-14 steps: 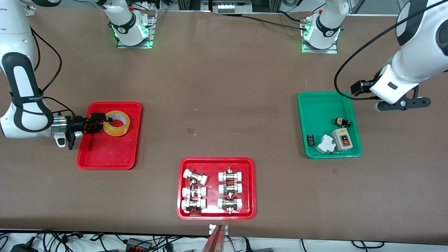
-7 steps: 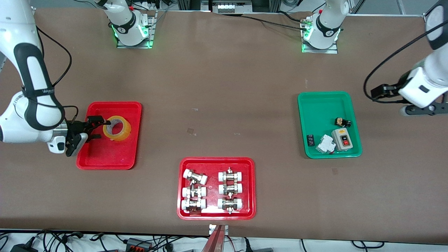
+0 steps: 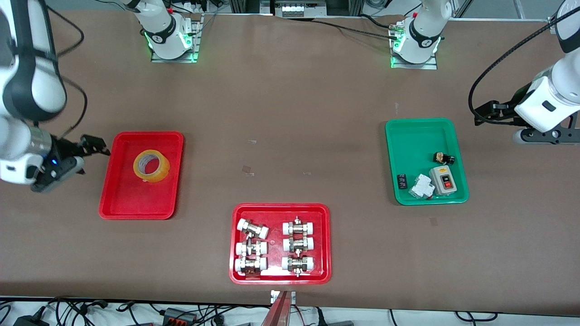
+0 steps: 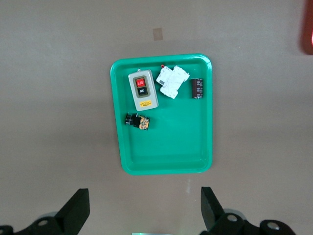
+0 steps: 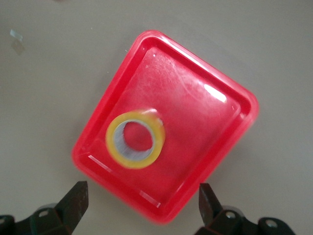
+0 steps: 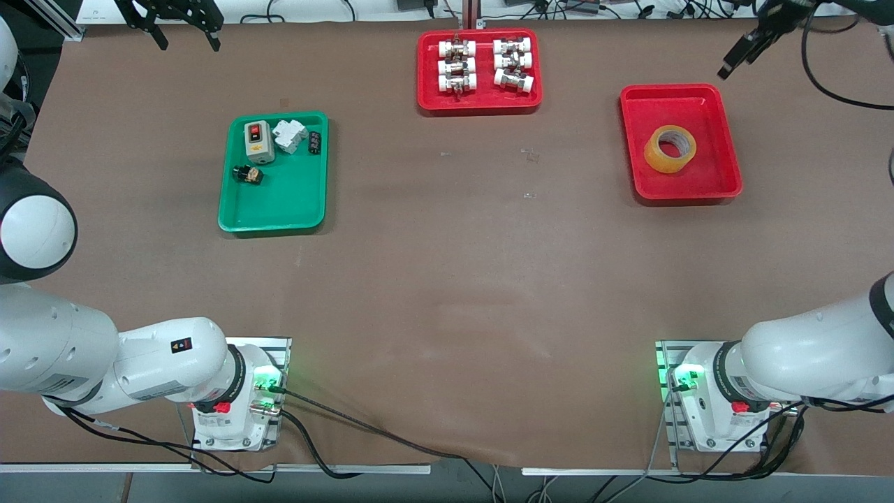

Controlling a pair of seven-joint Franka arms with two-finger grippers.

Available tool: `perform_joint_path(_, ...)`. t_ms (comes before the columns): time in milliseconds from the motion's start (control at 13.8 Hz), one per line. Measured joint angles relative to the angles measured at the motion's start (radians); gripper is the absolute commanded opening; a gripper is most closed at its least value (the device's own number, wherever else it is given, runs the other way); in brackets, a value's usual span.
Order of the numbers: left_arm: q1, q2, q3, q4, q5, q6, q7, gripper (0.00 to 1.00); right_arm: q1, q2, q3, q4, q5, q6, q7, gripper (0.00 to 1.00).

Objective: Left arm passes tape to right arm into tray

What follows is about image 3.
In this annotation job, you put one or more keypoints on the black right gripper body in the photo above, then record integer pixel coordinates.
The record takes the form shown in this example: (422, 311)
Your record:
(62, 150)

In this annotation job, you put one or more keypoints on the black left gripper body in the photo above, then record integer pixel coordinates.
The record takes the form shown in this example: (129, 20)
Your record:
(506, 112)

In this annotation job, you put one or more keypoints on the yellow tape roll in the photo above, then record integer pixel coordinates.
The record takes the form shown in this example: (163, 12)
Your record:
(154, 174)

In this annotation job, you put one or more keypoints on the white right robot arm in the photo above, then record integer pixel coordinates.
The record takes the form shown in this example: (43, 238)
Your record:
(31, 86)

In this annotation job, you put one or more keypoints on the empty-type red plastic tray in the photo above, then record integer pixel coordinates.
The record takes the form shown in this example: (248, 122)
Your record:
(136, 199)

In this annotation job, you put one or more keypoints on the green plastic tray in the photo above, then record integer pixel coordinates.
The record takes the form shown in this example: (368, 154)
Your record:
(414, 140)

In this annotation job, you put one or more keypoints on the red tray with fittings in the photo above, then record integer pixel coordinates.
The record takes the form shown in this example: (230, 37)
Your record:
(280, 271)

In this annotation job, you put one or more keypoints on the black gold small knob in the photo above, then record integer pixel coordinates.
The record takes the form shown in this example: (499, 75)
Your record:
(443, 158)

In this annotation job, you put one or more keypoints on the white circuit breaker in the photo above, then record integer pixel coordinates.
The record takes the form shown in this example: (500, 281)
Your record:
(421, 186)

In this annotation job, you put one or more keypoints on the small black relay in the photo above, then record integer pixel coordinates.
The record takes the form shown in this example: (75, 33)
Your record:
(402, 181)

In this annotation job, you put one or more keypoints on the white metal pipe fitting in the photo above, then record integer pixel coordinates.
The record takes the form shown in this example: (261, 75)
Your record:
(251, 248)
(250, 265)
(253, 229)
(298, 227)
(297, 264)
(298, 244)

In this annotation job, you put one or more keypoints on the black plug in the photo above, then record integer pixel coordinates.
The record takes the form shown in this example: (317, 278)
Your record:
(31, 320)

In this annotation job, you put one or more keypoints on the black power adapter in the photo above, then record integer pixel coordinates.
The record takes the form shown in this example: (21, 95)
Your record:
(180, 315)

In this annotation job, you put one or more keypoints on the white power strip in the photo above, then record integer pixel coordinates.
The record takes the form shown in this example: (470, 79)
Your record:
(299, 8)

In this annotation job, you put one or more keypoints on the red aluminium profile bar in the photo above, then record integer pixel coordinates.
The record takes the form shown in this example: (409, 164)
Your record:
(277, 312)

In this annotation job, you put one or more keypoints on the grey switch box red button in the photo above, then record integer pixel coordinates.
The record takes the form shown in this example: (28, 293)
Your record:
(442, 174)

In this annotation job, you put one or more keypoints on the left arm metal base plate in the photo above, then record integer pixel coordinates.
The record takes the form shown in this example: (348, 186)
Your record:
(430, 64)

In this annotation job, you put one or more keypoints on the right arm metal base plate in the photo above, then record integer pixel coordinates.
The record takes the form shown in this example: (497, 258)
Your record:
(195, 40)

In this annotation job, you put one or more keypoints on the silver profile bracket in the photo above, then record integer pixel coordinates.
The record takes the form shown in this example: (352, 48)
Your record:
(292, 296)

